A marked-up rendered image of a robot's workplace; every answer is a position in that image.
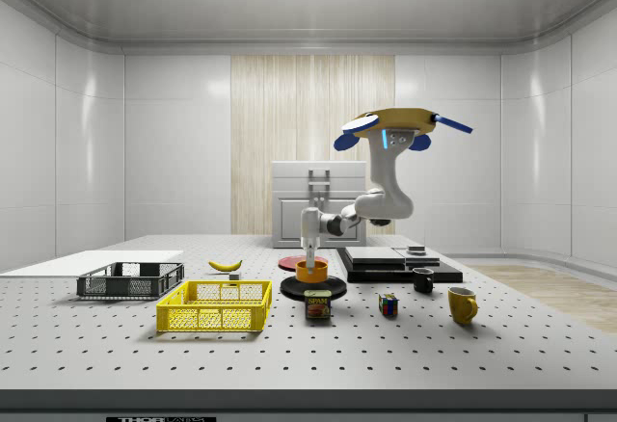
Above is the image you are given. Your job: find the black mug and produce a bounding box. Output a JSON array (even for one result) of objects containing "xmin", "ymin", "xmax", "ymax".
[{"xmin": 412, "ymin": 267, "xmax": 436, "ymax": 294}]

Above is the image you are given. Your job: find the white cabinet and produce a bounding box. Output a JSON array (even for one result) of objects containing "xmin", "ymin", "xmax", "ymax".
[{"xmin": 271, "ymin": 160, "xmax": 368, "ymax": 250}]

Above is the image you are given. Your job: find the flat-sided can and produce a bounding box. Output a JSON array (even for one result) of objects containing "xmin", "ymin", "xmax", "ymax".
[{"xmin": 304, "ymin": 289, "xmax": 333, "ymax": 322}]

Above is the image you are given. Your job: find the white board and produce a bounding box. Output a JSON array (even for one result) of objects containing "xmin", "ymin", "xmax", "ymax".
[{"xmin": 0, "ymin": 250, "xmax": 185, "ymax": 278}]

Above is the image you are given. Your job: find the dark grey basket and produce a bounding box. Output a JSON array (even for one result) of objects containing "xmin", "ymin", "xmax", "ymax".
[{"xmin": 76, "ymin": 261, "xmax": 186, "ymax": 301}]

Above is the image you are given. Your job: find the yellow mug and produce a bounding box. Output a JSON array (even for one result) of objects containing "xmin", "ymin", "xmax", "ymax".
[{"xmin": 447, "ymin": 286, "xmax": 480, "ymax": 325}]

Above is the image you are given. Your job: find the yellow bowl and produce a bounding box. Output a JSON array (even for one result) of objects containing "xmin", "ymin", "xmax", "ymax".
[{"xmin": 295, "ymin": 258, "xmax": 330, "ymax": 284}]

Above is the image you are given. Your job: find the black plate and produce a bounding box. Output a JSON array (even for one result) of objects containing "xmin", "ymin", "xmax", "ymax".
[{"xmin": 280, "ymin": 275, "xmax": 348, "ymax": 300}]

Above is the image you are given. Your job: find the banana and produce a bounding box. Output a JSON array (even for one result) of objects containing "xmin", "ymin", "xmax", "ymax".
[{"xmin": 207, "ymin": 259, "xmax": 244, "ymax": 274}]

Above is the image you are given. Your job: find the puzzle cube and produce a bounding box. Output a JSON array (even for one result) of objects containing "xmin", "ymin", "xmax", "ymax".
[{"xmin": 378, "ymin": 293, "xmax": 400, "ymax": 318}]

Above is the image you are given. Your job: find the yellow basket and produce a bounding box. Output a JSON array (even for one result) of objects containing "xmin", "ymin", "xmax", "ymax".
[{"xmin": 155, "ymin": 279, "xmax": 274, "ymax": 334}]

